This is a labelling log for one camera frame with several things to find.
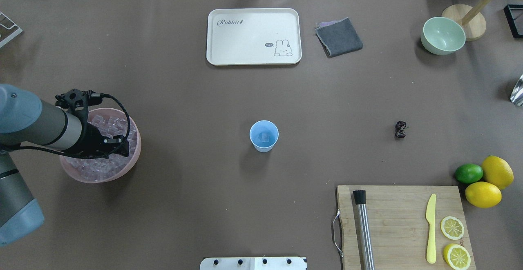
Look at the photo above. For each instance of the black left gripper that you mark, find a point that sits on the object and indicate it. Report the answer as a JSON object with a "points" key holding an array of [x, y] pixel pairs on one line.
{"points": [[93, 139]]}

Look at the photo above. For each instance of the dark red cherries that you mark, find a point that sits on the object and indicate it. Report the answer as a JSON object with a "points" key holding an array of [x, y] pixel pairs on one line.
{"points": [[400, 129]]}

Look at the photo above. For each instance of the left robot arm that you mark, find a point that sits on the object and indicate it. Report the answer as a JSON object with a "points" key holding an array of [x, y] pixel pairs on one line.
{"points": [[29, 123]]}

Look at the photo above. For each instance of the clear ice cubes pile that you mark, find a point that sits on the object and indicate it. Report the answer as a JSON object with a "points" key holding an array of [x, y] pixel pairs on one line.
{"points": [[110, 125]]}

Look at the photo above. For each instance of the light blue cup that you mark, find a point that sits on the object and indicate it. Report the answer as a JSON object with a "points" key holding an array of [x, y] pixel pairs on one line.
{"points": [[264, 126]]}

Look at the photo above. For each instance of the steel ice scoop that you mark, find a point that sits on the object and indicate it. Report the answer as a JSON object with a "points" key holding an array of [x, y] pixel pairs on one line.
{"points": [[516, 96]]}

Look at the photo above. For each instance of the pink bowl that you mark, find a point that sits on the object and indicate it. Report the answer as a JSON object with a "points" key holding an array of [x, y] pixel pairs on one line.
{"points": [[106, 172]]}

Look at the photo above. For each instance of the cream rabbit tray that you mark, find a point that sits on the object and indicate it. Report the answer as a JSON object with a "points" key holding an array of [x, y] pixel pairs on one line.
{"points": [[253, 36]]}

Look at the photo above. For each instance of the grey folded cloth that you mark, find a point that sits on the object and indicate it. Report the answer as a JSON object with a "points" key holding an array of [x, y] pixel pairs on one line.
{"points": [[338, 37]]}

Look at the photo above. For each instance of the steel muddler black tip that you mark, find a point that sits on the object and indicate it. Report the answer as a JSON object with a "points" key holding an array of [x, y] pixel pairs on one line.
{"points": [[364, 230]]}

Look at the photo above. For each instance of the bamboo cutting board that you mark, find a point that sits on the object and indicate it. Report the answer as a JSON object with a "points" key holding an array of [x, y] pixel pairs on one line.
{"points": [[398, 227]]}

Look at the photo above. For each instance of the yellow plastic knife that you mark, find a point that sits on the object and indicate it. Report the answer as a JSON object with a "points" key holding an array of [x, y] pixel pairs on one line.
{"points": [[430, 213]]}

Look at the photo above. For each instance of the mint green bowl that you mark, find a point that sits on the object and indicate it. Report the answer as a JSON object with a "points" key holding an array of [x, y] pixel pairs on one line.
{"points": [[442, 36]]}

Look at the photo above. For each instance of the green lime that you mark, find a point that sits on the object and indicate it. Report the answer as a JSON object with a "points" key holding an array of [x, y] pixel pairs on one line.
{"points": [[468, 173]]}

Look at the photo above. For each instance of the lemon half upper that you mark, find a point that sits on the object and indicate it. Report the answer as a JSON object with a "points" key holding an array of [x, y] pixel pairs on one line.
{"points": [[457, 257]]}

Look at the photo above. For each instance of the yellow lemon outer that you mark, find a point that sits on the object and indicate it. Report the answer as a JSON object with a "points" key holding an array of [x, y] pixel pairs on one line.
{"points": [[483, 194]]}

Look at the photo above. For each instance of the wooden glass stand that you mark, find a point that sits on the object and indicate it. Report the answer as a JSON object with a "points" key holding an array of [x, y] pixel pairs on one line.
{"points": [[469, 18]]}

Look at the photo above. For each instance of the yellow lemon near board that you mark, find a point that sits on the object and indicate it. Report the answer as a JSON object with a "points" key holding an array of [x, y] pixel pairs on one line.
{"points": [[497, 172]]}

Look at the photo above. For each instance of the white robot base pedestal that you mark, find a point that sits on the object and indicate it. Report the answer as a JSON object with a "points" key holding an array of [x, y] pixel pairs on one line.
{"points": [[254, 263]]}

